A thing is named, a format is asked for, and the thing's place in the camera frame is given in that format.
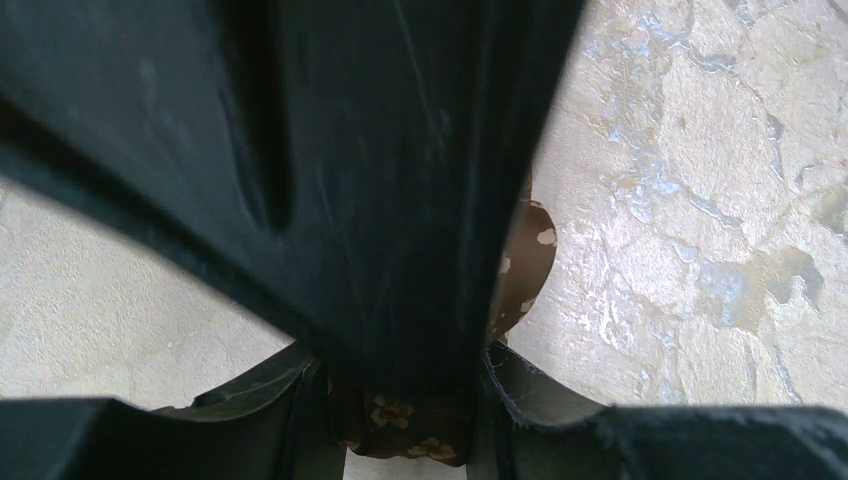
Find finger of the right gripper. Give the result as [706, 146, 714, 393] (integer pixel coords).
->
[1, 1, 584, 397]

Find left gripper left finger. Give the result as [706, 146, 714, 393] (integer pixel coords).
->
[156, 342, 346, 479]

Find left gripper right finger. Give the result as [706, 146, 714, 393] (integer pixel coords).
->
[466, 341, 607, 479]

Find brown floral tie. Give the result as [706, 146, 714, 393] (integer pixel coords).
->
[327, 179, 557, 467]

